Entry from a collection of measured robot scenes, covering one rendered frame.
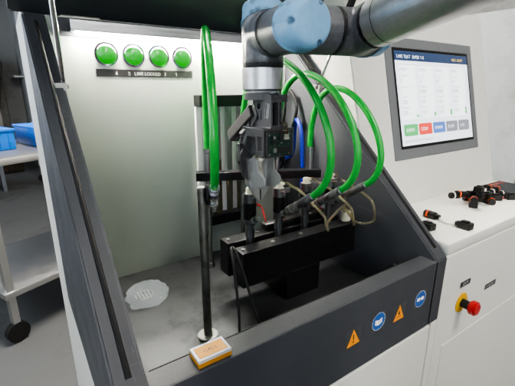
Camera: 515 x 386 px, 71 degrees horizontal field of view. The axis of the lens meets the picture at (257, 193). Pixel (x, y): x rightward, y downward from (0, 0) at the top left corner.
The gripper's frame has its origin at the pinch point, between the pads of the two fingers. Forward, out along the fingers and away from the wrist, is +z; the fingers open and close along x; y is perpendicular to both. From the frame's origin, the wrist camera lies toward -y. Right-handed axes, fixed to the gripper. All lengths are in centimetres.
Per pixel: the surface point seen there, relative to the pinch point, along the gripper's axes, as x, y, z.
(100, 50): -21.3, -29.6, -29.1
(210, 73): -14.0, 8.5, -22.8
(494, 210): 67, 18, 12
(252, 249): -1.9, 0.8, 11.9
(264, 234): 4.9, -4.4, 11.9
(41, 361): -47, -125, 108
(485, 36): 211, -61, -53
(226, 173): 3.5, -19.5, -0.2
